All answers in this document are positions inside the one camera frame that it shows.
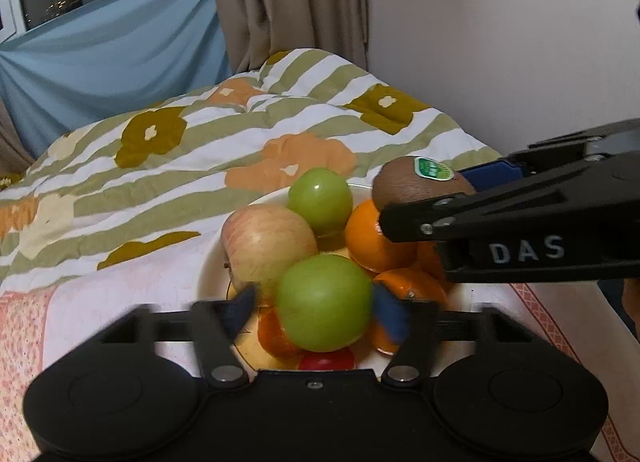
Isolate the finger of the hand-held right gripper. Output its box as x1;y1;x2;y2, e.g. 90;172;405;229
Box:
378;148;640;243
457;119;640;192

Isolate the brown kiwi with green sticker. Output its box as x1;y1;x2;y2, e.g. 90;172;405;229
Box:
372;156;476;213

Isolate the small green apple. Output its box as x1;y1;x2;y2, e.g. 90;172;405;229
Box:
287;167;354;236

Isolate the yellow-red apple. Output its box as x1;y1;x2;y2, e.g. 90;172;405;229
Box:
221;205;319;293

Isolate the pink patterned towel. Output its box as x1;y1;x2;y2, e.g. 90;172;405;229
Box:
0;232;640;462

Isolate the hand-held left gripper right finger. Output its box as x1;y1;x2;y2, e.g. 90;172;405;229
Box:
372;285;533;388

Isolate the cream plate with yellow centre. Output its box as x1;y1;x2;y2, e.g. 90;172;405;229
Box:
196;183;451;373

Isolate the striped floral quilt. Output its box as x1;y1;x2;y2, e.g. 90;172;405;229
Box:
0;48;503;293

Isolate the large green apple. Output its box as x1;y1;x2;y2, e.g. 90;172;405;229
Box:
275;255;374;351

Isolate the orange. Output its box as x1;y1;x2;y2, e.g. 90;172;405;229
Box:
345;199;419;273
417;241;448;283
370;325;401;357
372;267;449;313
257;307;304;358

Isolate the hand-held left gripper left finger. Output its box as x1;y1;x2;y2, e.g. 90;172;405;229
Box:
100;285;259;391

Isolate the red fruit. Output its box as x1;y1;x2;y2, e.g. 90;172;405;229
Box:
298;347;356;371

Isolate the light blue cloth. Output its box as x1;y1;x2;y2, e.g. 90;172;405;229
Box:
0;0;234;158

